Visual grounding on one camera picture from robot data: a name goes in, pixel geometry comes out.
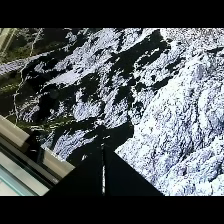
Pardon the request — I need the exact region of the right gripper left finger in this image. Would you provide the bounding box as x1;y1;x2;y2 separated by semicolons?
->
44;145;104;197

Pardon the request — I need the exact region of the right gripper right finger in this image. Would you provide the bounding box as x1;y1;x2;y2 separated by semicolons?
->
104;145;164;197

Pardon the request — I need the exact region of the silver frame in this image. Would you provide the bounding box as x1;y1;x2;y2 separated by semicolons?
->
0;114;76;197

